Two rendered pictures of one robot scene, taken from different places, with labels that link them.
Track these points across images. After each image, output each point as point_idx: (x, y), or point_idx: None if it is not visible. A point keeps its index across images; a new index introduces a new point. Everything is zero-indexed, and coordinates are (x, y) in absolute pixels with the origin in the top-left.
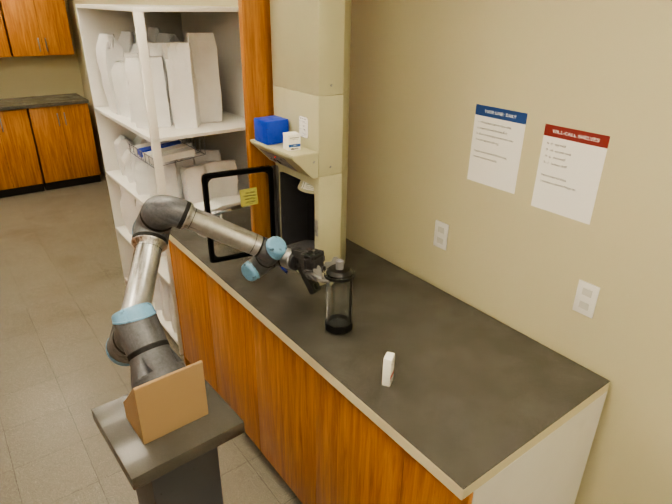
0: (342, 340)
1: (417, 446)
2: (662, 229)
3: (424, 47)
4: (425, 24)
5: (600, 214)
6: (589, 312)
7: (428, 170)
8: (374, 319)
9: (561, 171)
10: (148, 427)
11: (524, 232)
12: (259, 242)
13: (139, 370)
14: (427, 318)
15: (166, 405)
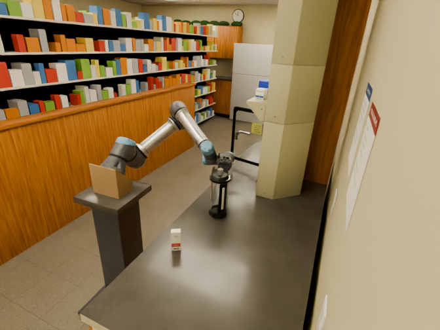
0: (206, 219)
1: (116, 278)
2: (352, 279)
3: (376, 31)
4: (382, 8)
5: (350, 225)
6: None
7: (348, 145)
8: (241, 224)
9: (359, 160)
10: (94, 185)
11: (338, 220)
12: (200, 140)
13: (103, 161)
14: (266, 249)
15: (101, 181)
